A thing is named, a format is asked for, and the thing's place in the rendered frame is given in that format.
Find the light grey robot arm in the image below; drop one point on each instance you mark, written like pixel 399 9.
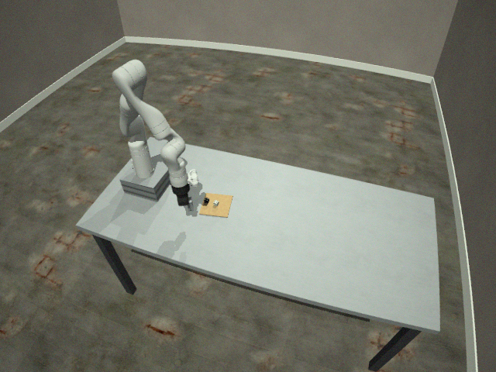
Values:
pixel 131 79

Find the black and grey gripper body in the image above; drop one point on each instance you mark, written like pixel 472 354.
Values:
pixel 180 186

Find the tan flat square mat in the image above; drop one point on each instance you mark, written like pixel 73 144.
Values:
pixel 222 210

